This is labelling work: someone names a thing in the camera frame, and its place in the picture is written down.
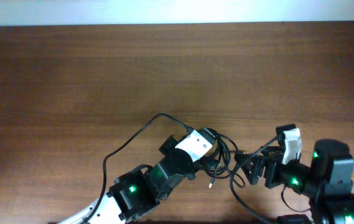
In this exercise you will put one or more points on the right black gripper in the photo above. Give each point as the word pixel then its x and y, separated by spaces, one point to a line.
pixel 258 168

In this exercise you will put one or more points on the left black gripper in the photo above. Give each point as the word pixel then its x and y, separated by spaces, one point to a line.
pixel 171 142

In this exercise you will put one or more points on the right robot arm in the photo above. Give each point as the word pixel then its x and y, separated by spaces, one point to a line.
pixel 327 182

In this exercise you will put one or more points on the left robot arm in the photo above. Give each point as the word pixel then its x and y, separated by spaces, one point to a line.
pixel 139 191

